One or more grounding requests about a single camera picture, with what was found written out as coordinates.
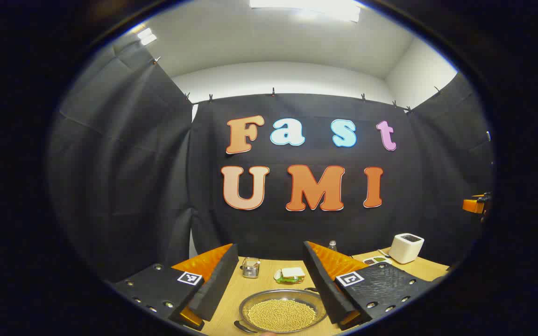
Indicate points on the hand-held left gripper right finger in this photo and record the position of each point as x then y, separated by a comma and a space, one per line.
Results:
325, 284

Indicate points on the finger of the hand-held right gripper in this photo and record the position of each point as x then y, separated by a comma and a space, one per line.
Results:
472, 206

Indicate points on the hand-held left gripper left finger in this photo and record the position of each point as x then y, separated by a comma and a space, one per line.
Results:
215, 289

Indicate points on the steel pot with soybeans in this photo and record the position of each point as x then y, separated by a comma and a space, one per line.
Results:
280, 315

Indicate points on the sandwich on plate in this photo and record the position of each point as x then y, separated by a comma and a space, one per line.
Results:
291, 274

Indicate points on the plastic water bottle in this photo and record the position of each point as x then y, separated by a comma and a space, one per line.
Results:
332, 246

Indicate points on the metal mesh utensil holder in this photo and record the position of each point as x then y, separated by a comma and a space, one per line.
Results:
251, 268

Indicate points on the white divided bean dish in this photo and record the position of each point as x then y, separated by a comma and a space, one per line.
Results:
376, 260

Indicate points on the white toaster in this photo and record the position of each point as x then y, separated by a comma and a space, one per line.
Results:
405, 249

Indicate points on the black backdrop cloth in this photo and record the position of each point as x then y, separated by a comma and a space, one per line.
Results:
157, 186

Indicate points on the row of black cloth clips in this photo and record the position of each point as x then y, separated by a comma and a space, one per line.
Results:
273, 91

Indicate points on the large ceiling light panel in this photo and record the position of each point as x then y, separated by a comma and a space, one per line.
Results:
306, 7

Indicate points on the small ceiling light panel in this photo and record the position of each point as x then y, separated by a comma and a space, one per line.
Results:
146, 36

